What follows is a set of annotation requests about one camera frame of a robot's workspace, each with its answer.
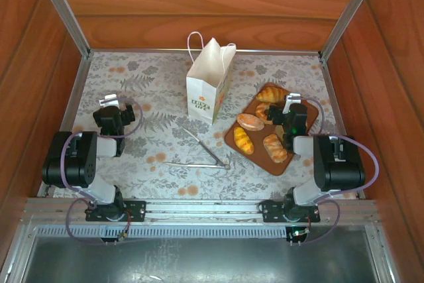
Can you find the fake tan striped loaf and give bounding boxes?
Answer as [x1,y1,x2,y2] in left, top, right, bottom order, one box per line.
[262,133,288,164]

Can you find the fake orange croissant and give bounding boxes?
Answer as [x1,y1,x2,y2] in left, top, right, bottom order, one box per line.
[255,85,290,103]

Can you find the fake brown twisted bread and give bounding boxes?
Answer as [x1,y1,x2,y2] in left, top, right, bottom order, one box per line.
[254,101,273,121]

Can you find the fake round sugared bun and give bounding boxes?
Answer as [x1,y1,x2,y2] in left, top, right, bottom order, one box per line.
[237,113,266,131]

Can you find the brown serving board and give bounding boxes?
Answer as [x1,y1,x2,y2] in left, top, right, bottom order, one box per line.
[224,82,321,176]

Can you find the fake yellow red-striped bread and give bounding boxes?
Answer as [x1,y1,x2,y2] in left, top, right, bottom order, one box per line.
[233,126,255,155]

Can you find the metal tongs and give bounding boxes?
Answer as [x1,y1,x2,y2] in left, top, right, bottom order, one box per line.
[162,126,232,170]

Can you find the white printed paper bag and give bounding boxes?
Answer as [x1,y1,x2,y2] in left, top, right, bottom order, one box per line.
[185,30,237,125]

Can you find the floral tablecloth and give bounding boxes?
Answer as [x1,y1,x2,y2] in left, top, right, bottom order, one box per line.
[41,51,365,199]

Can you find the small circuit board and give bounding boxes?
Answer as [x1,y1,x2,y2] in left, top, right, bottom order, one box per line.
[115,222,132,241]
[287,226,311,247]

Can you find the shiny metal sheet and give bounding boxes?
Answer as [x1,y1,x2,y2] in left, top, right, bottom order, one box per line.
[19,235,382,283]

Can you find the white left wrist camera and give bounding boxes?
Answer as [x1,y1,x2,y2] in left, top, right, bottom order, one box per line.
[99,94,119,109]

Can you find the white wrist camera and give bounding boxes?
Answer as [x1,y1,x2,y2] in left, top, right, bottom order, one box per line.
[99,94,119,109]
[284,93,302,114]

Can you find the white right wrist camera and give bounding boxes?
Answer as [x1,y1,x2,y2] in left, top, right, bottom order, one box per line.
[284,93,302,114]

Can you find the aluminium side rail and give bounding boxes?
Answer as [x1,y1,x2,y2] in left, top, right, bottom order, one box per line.
[319,57,367,199]
[38,56,93,198]

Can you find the long aluminium table rail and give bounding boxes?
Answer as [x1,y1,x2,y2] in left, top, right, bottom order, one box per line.
[89,48,322,55]

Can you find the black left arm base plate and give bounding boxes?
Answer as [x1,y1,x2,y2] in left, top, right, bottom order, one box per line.
[85,199,146,223]

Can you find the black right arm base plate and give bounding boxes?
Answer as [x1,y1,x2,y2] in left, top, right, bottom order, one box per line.
[260,199,321,223]

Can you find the aluminium frame post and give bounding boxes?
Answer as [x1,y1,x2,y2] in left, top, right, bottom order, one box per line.
[319,0,387,60]
[31,0,92,58]

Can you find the wide aluminium frame beam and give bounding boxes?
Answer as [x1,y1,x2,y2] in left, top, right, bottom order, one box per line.
[21,196,380,228]

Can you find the grey slotted cable duct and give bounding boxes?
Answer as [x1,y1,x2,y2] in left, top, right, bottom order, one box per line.
[34,225,368,240]

